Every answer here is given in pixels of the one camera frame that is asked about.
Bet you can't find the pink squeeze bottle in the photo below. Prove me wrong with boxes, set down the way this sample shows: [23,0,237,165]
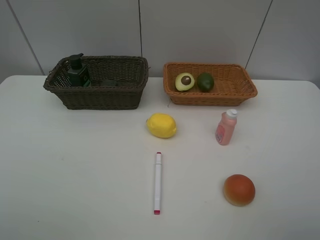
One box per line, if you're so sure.
[215,109,238,146]

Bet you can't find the halved avocado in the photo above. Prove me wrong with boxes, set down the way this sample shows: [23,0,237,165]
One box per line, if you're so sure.
[175,72,195,92]

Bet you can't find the green lime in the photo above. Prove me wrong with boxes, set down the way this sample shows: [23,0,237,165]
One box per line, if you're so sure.
[196,72,215,93]

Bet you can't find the white pink marker pen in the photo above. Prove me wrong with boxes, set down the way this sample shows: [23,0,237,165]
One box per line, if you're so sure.
[153,152,162,215]

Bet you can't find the black whiteboard eraser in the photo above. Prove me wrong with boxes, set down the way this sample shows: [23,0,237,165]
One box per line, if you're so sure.
[99,79,128,87]

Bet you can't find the orange wicker basket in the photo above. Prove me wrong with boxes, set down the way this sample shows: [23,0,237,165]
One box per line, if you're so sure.
[163,62,258,107]

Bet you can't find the dark brown wicker basket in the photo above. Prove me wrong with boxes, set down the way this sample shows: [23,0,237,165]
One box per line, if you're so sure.
[43,55,149,110]

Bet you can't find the yellow lemon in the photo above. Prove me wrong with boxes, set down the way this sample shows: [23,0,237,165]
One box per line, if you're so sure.
[146,113,177,139]

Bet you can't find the dark green pump bottle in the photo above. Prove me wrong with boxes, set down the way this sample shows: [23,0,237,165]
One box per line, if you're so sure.
[67,53,91,87]

